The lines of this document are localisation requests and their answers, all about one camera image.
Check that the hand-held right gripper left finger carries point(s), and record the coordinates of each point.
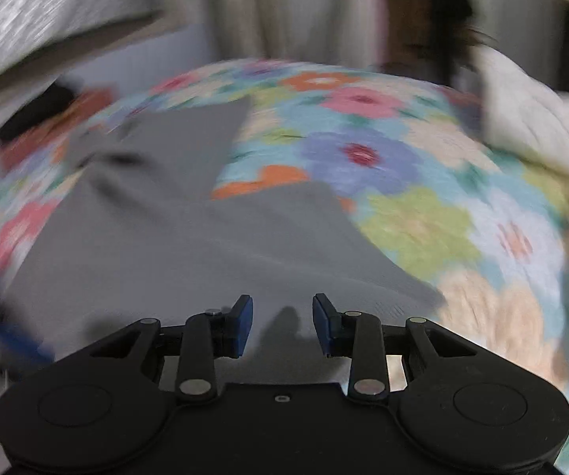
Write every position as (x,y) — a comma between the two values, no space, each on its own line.
(245,325)

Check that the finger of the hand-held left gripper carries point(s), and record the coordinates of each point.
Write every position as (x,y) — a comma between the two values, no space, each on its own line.
(15,337)

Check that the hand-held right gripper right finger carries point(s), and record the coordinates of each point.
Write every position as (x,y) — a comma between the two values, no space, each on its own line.
(321,324)

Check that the grey garment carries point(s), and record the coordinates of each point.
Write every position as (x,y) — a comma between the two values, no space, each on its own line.
(175,237)

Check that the floral bed sheet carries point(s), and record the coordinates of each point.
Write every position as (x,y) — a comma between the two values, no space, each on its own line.
(413,198)

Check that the orange cloth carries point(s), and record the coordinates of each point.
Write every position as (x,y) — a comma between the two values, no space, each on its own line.
(42,141)

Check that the black cloth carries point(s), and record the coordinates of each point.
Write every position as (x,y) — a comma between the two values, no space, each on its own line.
(32,114)

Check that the white quilted cloth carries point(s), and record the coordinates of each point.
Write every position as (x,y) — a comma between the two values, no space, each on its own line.
(527,109)

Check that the beige curtain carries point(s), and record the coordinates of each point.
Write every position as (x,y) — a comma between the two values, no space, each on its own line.
(289,10)

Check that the grey patterned panel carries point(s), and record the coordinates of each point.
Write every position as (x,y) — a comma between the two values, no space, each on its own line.
(27,5)

